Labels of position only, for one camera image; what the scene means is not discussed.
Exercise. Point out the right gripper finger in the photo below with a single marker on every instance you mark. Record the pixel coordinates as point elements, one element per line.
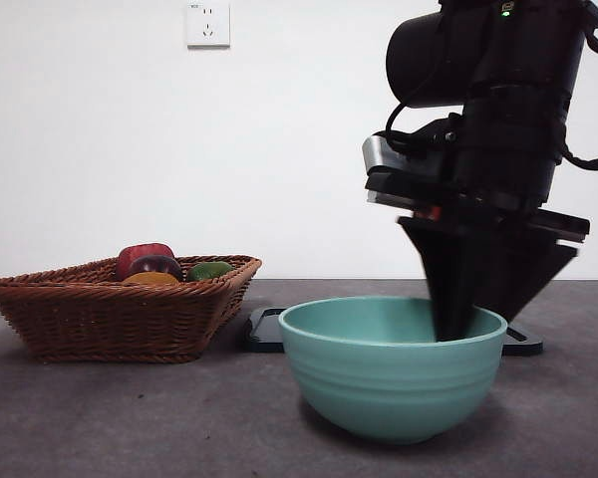
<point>523,274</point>
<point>451,279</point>

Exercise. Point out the red apple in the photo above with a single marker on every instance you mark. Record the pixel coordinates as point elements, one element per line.
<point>142,251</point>

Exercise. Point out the brown wicker basket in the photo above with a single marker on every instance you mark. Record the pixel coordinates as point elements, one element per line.
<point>104,323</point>

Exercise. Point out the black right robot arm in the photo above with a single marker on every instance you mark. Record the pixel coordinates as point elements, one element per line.
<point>508,124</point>

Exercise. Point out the dark rectangular tray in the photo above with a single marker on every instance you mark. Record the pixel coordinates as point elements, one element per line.
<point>261,331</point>

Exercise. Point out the orange-brown kiwi fruit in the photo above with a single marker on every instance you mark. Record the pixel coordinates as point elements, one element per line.
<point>149,279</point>

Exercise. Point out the teal ribbed bowl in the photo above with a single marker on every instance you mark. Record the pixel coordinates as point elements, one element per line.
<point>379,383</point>

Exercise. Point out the green avocado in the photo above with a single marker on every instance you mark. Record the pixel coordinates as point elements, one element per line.
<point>207,271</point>

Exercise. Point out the white wall socket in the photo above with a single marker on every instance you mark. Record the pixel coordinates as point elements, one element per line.
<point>208,25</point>

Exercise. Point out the pale grey camera box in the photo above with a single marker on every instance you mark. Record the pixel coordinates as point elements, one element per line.
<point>379,154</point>

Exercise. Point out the dark purple plum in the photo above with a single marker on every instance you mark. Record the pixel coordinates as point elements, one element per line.
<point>154,264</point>

